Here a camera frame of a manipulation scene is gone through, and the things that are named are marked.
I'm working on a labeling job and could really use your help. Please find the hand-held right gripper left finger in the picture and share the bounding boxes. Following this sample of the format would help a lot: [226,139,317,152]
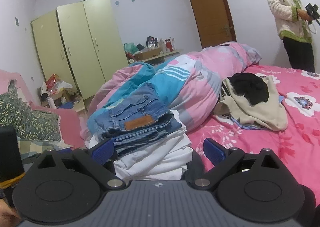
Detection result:
[36,138,127,190]

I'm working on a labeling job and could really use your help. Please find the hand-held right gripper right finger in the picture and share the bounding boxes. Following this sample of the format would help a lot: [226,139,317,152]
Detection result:
[191,138,282,190]

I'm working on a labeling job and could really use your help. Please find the blue jeans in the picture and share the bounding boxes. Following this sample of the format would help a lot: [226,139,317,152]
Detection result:
[96,83,183,158]

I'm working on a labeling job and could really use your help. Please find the white folded clothes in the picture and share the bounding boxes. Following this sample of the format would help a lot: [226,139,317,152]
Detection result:
[89,110,193,181]

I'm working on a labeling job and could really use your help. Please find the person's left hand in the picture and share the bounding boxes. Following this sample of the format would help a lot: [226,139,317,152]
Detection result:
[0,199,21,220]

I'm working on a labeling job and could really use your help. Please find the plaid cloth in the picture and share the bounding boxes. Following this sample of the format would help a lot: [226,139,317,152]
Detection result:
[17,139,63,160]

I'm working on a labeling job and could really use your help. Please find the floral green cushion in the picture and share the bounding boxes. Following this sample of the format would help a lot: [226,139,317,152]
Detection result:
[0,92,62,143]

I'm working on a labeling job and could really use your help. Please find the pink sofa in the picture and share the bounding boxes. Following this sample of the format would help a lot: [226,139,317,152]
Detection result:
[0,69,87,153]

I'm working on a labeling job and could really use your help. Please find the small wooden table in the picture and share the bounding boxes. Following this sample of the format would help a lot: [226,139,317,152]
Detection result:
[41,88,87,113]

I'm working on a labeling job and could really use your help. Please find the cream garment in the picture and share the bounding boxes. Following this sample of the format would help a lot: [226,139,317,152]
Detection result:
[214,75,289,132]

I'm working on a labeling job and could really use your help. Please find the pink floral bed sheet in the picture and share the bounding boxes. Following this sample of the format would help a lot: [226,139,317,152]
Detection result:
[187,64,320,208]

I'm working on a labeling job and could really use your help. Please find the white plastic bag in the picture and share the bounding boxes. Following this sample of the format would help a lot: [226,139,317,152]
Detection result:
[56,80,73,92]

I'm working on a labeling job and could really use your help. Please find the black garment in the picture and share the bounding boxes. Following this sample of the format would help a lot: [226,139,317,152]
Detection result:
[229,72,270,107]

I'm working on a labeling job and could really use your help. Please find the pink grey quilt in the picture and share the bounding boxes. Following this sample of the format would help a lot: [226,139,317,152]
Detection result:
[80,42,263,143]

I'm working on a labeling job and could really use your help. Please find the red snack bag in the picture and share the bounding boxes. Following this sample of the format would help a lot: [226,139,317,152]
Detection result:
[45,74,61,92]

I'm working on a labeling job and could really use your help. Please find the green plastic bag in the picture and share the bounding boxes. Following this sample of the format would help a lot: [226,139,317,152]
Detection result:
[124,42,139,53]

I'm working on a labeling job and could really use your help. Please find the cardboard box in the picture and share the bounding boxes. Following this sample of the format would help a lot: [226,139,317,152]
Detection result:
[134,47,162,61]

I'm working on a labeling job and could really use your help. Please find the white desk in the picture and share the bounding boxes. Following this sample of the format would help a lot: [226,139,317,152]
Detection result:
[127,49,184,66]

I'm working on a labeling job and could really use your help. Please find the pale yellow wardrobe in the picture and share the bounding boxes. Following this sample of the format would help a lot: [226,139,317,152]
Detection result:
[30,0,129,101]

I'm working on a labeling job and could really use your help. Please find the printed bag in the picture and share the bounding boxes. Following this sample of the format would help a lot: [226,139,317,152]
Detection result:
[146,36,159,48]

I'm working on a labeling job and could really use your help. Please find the wooden door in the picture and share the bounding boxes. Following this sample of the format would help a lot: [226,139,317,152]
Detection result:
[184,0,237,50]

